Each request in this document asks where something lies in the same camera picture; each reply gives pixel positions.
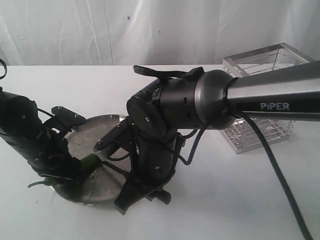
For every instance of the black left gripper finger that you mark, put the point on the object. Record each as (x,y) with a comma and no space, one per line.
(61,181)
(84,168)

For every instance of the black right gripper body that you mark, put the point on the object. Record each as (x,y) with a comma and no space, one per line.
(157,160)

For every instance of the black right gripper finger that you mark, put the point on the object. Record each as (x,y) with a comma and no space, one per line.
(131,192)
(162,195)

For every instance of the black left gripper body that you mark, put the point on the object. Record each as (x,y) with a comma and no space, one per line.
(53,159)

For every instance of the green cucumber with stem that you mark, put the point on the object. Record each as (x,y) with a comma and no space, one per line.
(92,156)

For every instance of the black handled serrated knife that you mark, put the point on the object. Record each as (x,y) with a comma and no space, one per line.
(116,169)

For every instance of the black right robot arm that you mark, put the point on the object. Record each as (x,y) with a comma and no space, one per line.
(200,100)

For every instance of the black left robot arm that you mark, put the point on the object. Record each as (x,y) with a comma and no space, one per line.
(20,125)

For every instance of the round steel plate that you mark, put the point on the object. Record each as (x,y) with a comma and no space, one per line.
(104,184)

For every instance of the white backdrop curtain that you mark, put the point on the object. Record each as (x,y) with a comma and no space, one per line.
(152,32)

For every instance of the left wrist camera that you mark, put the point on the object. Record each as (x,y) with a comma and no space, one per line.
(64,120)

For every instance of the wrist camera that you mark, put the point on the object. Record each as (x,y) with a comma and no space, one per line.
(64,120)
(112,137)

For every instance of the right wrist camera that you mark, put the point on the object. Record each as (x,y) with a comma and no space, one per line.
(112,137)

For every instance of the wire mesh utensil holder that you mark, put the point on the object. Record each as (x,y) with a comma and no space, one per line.
(240,136)

